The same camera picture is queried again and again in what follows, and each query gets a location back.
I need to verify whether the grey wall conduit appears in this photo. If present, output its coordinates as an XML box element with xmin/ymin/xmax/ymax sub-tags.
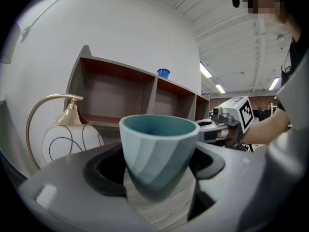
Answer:
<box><xmin>20</xmin><ymin>0</ymin><xmax>82</xmax><ymax>43</ymax></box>

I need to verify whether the teal striped cup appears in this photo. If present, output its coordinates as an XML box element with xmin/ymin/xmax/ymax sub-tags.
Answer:
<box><xmin>119</xmin><ymin>114</ymin><xmax>201</xmax><ymax>203</ymax></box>

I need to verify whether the blue plastic cup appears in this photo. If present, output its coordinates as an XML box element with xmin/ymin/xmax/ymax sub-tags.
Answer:
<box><xmin>157</xmin><ymin>68</ymin><xmax>171</xmax><ymax>79</ymax></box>

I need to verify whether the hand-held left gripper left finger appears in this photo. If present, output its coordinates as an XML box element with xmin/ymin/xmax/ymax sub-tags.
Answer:
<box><xmin>18</xmin><ymin>142</ymin><xmax>156</xmax><ymax>232</ymax></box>

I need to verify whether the grey wooden shelf unit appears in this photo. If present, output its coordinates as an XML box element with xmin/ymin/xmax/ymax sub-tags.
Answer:
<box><xmin>66</xmin><ymin>44</ymin><xmax>211</xmax><ymax>140</ymax></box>

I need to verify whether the person's right hand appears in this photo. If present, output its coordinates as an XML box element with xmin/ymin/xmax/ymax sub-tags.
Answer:
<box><xmin>225</xmin><ymin>126</ymin><xmax>242</xmax><ymax>147</ymax></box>

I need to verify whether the person's black shirt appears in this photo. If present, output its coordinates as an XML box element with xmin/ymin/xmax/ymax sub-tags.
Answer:
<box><xmin>275</xmin><ymin>31</ymin><xmax>305</xmax><ymax>113</ymax></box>

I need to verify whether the grey wooden desk with hutch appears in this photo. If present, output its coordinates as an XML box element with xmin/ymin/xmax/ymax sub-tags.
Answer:
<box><xmin>124</xmin><ymin>168</ymin><xmax>196</xmax><ymax>228</ymax></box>

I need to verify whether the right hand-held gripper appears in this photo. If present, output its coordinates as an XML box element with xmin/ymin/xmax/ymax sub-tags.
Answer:
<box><xmin>195</xmin><ymin>96</ymin><xmax>254</xmax><ymax>150</ymax></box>

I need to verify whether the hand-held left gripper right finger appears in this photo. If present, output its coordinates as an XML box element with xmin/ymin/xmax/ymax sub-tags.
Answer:
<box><xmin>169</xmin><ymin>130</ymin><xmax>309</xmax><ymax>232</ymax></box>

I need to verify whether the person's right forearm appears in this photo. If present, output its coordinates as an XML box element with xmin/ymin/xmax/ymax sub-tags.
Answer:
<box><xmin>243</xmin><ymin>110</ymin><xmax>292</xmax><ymax>145</ymax></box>

